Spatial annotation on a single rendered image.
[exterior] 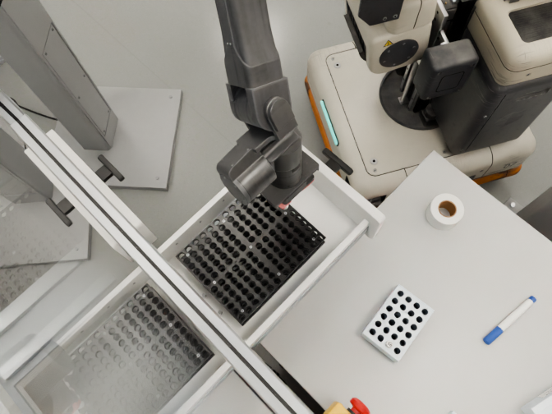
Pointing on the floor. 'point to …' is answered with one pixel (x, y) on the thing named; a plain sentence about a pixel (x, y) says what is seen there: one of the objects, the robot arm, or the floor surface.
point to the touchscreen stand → (92, 102)
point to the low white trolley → (465, 307)
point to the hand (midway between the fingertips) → (285, 197)
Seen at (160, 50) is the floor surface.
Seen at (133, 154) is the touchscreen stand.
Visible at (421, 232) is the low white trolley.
